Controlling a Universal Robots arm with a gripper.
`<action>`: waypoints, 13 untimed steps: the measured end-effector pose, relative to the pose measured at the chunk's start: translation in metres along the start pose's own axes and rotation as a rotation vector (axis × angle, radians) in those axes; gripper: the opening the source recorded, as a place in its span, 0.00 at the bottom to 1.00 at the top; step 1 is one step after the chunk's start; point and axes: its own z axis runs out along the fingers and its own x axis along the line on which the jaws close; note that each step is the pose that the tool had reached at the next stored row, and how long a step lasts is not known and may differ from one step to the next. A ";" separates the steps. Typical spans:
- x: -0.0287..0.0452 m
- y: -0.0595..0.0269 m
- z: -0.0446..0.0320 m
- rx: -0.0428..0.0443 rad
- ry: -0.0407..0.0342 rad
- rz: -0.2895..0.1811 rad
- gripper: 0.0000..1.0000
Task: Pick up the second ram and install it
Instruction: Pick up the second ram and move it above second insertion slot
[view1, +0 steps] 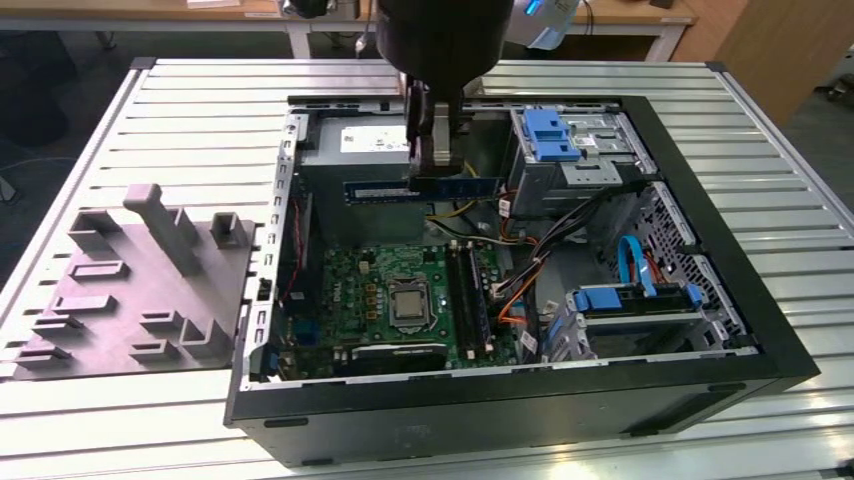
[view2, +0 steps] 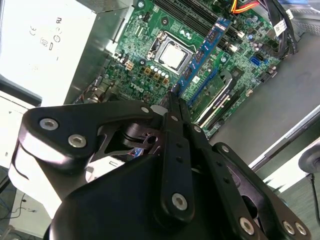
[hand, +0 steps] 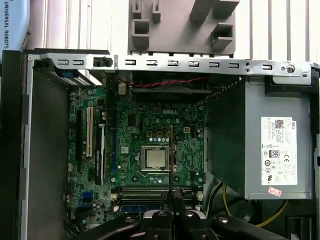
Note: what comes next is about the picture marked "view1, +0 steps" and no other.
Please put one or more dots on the metal disk bay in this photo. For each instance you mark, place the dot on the metal disk bay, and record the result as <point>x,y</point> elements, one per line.
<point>667,320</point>

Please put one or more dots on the hard disk in blue carrier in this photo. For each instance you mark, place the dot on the hard disk in blue carrier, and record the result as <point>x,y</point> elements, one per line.
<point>603,300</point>

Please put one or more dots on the dark RAM stick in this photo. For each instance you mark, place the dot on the dark RAM stick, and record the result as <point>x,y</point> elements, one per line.
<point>484,310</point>
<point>373,191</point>

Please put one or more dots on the grey power supply unit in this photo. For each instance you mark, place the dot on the grey power supply unit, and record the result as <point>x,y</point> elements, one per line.
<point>320,170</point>

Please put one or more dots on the black PC case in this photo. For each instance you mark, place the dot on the black PC case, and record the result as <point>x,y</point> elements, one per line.
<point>467,425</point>

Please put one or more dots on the black graphics card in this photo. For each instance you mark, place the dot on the black graphics card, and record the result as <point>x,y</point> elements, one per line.
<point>400,357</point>

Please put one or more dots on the silver CPU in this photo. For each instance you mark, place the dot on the silver CPU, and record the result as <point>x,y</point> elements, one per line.
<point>408,305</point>

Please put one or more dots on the chair caster base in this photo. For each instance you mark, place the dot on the chair caster base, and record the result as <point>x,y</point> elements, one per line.
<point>836,90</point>

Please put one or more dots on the wooden desk white legs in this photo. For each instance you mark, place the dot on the wooden desk white legs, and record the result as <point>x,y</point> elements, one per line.
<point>133,12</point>

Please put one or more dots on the black CPU socket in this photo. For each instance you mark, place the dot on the black CPU socket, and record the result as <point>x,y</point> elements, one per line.
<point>409,286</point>

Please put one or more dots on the grey parts rack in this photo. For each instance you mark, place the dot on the grey parts rack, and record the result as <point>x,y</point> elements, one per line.
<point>153,300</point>

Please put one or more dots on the green motherboard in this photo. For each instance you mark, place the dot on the green motherboard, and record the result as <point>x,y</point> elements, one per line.
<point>347,280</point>

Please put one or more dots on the wooden cabinet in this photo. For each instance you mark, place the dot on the wooden cabinet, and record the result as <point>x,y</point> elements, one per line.
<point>767,50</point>

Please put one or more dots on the metal drive cage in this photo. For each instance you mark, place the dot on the metal drive cage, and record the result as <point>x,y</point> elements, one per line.
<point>594,175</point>

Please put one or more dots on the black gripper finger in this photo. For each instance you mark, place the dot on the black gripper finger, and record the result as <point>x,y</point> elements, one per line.
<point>420,150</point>
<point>448,140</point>

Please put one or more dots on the blue drive carrier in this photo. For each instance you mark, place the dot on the blue drive carrier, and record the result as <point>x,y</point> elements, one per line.
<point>547,145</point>

